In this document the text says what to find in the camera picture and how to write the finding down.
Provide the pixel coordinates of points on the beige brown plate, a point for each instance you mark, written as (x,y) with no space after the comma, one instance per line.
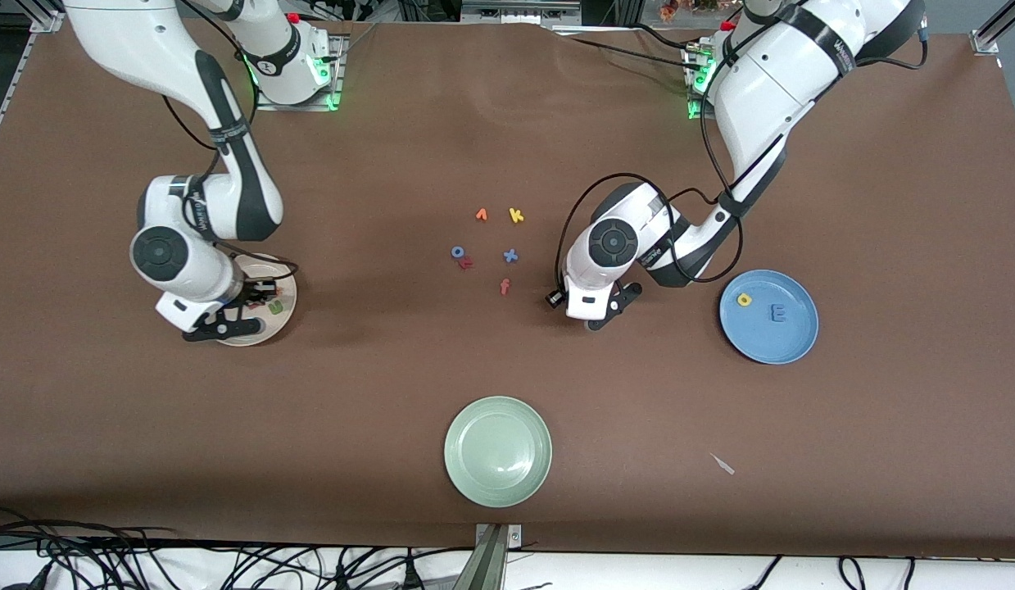
(284,326)

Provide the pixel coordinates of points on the orange flower decoration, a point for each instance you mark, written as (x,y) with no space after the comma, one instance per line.
(669,10)

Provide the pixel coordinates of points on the small white paper scrap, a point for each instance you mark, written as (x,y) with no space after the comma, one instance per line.
(722,464)

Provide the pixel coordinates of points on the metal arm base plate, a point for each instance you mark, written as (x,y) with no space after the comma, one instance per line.
(694,102)
(337,74)

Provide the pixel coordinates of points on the blue plate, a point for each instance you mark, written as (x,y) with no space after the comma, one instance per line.
(781,340)

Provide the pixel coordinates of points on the aluminium frame rail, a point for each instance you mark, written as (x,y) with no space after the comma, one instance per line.
(515,10)

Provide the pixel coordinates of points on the metal table edge bracket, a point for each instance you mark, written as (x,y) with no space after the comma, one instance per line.
(492,565)

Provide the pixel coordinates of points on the blue foam letter E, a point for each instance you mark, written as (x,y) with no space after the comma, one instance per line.
(776,312)

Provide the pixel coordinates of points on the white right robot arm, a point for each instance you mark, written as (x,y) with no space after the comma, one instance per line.
(114,33)

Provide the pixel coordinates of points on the brown table cover sheet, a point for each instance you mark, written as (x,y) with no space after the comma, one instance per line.
(638,426)

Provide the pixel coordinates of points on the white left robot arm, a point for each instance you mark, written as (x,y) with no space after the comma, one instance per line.
(769,82)

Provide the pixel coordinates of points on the pale green plate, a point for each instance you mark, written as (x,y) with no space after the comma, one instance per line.
(497,452)

